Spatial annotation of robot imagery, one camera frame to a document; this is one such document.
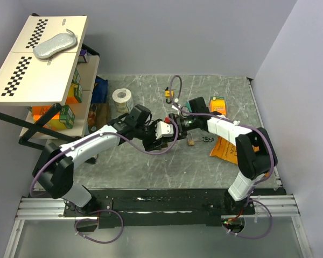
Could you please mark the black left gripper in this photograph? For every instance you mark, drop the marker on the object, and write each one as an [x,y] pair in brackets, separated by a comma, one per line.
[150,145]

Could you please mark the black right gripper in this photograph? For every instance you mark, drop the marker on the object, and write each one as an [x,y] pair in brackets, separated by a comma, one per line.
[182,134]

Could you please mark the small brass padlock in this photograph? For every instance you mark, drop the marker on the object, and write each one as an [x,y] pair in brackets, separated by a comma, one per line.
[190,140]

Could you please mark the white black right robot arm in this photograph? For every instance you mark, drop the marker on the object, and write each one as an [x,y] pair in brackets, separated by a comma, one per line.
[256,156]

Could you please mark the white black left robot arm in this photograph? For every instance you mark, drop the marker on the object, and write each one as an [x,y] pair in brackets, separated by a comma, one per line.
[54,170]

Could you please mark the yellow padlock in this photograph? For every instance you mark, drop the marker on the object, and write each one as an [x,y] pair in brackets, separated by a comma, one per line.
[168,95]

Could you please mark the orange honey dijon chip bag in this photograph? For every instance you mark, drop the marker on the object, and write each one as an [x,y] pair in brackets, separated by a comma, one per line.
[224,150]

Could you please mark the blue snack bag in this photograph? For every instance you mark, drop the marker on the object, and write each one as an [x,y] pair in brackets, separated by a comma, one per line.
[100,91]

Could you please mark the green yellow tea box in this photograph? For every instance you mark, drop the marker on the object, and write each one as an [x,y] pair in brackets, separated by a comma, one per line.
[63,120]

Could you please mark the green orange juice carton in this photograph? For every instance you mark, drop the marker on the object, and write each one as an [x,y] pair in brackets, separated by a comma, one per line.
[74,94]

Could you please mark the green tea box upper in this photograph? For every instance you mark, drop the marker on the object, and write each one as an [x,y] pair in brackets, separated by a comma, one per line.
[76,78]

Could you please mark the purple white small box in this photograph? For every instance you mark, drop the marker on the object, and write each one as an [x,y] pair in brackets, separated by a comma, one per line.
[83,56]

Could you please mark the silver glitter pouch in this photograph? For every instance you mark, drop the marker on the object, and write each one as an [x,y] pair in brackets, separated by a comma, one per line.
[54,45]

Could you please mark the checkerboard calibration board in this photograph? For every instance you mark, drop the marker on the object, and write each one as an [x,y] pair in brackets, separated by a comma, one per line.
[28,81]

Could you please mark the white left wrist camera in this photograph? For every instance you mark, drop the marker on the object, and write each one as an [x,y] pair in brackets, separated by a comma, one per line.
[163,130]

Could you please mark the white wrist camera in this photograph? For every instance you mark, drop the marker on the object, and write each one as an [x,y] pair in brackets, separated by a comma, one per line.
[163,130]
[181,109]

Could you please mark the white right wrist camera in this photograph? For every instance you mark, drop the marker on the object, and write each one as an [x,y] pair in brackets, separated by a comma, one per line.
[181,109]

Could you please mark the black frame beige shelf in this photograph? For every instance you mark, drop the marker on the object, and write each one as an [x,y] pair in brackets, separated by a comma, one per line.
[32,127]

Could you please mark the aluminium rail frame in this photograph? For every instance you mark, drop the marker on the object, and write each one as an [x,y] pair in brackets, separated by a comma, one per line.
[266,204]

